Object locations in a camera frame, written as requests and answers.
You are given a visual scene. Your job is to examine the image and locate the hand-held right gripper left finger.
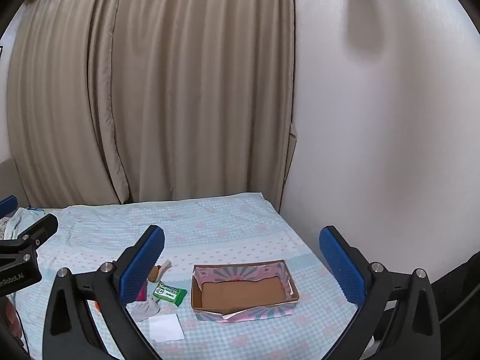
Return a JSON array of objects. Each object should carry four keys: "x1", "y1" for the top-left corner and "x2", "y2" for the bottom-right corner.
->
[{"x1": 42, "y1": 225, "x2": 166, "y2": 360}]

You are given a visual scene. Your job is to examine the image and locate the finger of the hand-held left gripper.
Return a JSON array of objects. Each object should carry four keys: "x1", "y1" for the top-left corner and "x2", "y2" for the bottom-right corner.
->
[
  {"x1": 0, "y1": 214, "x2": 59, "y2": 256},
  {"x1": 0, "y1": 195, "x2": 19, "y2": 216}
]

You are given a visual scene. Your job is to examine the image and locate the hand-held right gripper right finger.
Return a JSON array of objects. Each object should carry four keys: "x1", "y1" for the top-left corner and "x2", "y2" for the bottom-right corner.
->
[{"x1": 319, "y1": 226, "x2": 442, "y2": 360}]

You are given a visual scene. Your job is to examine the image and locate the green wet wipes packet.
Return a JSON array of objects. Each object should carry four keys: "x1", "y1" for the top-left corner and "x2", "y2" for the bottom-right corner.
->
[{"x1": 152, "y1": 281, "x2": 187, "y2": 307}]

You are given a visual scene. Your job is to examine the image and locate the white cloth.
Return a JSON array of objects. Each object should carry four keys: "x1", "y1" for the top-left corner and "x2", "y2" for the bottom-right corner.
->
[{"x1": 148, "y1": 314, "x2": 185, "y2": 343}]

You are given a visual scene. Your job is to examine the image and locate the patterned cardboard box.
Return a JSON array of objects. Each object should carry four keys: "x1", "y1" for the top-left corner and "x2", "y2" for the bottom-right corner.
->
[{"x1": 190, "y1": 259, "x2": 301, "y2": 323}]

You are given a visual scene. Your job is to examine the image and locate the light blue garment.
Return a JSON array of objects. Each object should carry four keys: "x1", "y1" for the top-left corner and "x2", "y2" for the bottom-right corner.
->
[{"x1": 3, "y1": 207, "x2": 46, "y2": 241}]

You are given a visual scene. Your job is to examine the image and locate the grey sock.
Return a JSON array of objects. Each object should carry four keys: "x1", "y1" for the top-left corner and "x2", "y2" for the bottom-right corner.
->
[{"x1": 127, "y1": 296, "x2": 162, "y2": 322}]

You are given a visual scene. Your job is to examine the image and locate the beige curtain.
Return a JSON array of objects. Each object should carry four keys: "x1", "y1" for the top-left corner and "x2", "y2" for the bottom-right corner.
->
[{"x1": 7, "y1": 0, "x2": 298, "y2": 211}]

